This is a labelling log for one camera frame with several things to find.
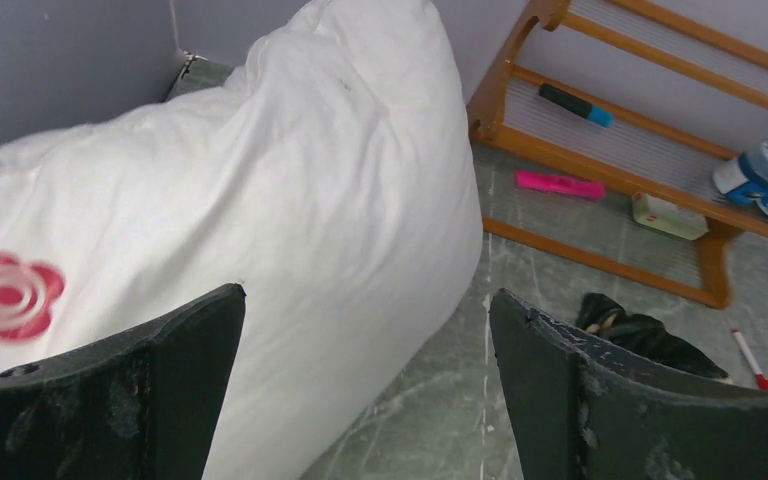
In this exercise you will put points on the small white cardboard box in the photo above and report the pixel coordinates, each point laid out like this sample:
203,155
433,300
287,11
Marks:
663,216

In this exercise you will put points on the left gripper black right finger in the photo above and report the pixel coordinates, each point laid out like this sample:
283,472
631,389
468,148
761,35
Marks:
581,407

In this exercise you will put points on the white pillow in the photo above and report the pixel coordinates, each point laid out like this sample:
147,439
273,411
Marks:
330,176

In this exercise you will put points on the left blue lidded jar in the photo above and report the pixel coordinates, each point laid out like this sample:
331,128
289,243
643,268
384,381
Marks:
744,179

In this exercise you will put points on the wooden three-tier shelf rack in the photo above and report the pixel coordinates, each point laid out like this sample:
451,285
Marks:
635,154

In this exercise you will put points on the white red-tipped pen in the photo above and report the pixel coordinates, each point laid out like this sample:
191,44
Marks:
760,378

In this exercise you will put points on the black pillowcase with beige flowers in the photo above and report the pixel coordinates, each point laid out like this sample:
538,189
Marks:
646,336

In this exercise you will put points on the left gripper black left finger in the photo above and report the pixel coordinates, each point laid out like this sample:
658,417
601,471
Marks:
140,404

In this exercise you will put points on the pink highlighter marker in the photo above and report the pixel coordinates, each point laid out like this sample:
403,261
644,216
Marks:
560,184

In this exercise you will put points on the blue and black marker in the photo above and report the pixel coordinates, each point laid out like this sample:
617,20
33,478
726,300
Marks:
575,105

